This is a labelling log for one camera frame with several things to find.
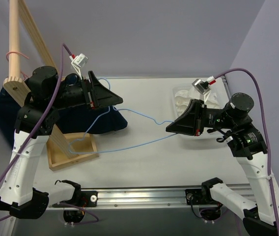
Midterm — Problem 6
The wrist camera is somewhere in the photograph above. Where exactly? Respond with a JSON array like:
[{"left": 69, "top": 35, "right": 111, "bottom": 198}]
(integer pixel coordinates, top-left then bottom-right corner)
[
  {"left": 192, "top": 76, "right": 216, "bottom": 103},
  {"left": 69, "top": 53, "right": 88, "bottom": 80}
]

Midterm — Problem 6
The wooden clothes rack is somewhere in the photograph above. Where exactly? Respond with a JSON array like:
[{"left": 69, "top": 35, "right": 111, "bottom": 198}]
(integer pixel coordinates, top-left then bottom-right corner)
[{"left": 3, "top": 0, "right": 99, "bottom": 171}]

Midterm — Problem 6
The pink wire hanger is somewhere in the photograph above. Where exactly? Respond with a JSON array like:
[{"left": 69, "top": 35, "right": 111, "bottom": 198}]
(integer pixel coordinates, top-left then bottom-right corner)
[{"left": 5, "top": 51, "right": 29, "bottom": 79}]

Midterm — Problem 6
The light blue wire hanger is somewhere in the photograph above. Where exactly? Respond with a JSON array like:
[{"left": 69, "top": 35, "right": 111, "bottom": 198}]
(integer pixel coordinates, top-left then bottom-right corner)
[{"left": 68, "top": 78, "right": 173, "bottom": 154}]

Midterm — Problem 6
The white pleated skirt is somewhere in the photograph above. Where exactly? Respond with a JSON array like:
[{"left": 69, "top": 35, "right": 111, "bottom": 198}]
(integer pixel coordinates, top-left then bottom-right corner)
[{"left": 174, "top": 88, "right": 220, "bottom": 113}]

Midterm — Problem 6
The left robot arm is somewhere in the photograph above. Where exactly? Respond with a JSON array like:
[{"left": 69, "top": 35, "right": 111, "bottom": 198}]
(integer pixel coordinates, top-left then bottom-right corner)
[{"left": 0, "top": 66, "right": 123, "bottom": 219}]

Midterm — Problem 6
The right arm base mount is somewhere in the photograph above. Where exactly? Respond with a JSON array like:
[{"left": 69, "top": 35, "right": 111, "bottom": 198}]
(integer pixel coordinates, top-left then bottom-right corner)
[{"left": 185, "top": 188, "right": 228, "bottom": 224}]

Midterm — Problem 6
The clear plastic basket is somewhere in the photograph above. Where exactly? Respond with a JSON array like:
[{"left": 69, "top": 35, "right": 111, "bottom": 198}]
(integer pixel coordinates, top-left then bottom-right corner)
[{"left": 171, "top": 83, "right": 223, "bottom": 141}]

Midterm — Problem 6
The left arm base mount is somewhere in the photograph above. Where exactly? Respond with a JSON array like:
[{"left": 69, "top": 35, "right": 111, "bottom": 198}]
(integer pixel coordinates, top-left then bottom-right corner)
[{"left": 52, "top": 190, "right": 99, "bottom": 227}]

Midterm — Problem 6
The dark navy garment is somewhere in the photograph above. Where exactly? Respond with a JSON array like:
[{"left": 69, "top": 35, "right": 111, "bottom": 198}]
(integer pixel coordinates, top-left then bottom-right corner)
[{"left": 0, "top": 73, "right": 128, "bottom": 149}]

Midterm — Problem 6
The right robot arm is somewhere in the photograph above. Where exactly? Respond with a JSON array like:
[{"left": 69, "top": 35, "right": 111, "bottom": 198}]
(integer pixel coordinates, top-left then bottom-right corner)
[{"left": 166, "top": 92, "right": 279, "bottom": 236}]

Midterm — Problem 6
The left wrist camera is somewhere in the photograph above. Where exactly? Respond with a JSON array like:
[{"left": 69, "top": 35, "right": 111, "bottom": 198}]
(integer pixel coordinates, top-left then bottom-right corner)
[{"left": 69, "top": 53, "right": 88, "bottom": 80}]

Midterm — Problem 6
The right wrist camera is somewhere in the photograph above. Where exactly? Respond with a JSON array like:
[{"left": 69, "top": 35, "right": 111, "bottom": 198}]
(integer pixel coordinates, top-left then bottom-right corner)
[{"left": 192, "top": 76, "right": 216, "bottom": 103}]

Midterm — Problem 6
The aluminium mounting rail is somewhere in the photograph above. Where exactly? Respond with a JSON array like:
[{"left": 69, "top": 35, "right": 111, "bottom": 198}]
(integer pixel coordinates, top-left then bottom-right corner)
[{"left": 21, "top": 184, "right": 253, "bottom": 209}]

